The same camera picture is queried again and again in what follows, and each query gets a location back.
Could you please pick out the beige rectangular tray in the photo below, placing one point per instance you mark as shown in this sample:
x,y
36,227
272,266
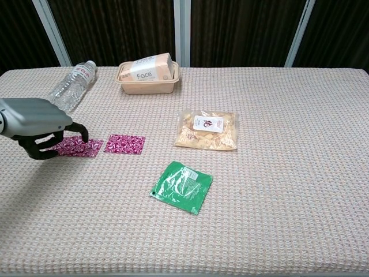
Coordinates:
x,y
147,88

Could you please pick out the dark brown curtain panel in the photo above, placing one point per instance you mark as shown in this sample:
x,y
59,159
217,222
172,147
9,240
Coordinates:
x,y
20,31
115,29
340,31
245,31

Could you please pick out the peach tissue pack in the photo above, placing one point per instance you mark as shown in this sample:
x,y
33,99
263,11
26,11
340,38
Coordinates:
x,y
150,69

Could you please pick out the pink woven tablecloth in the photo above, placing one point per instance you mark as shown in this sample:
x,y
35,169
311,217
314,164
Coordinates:
x,y
274,202

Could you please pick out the clear plastic water bottle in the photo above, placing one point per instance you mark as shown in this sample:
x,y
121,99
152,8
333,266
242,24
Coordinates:
x,y
76,83

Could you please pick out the grey partition post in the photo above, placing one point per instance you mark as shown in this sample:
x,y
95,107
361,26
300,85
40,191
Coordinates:
x,y
53,34
182,31
299,31

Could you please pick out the clear snack bag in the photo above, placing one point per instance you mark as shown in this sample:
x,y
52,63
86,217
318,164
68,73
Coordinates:
x,y
201,140

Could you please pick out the green foil sachet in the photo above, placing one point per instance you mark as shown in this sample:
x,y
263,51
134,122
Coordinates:
x,y
184,187

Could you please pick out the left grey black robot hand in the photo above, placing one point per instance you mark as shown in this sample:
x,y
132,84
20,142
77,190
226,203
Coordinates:
x,y
31,118

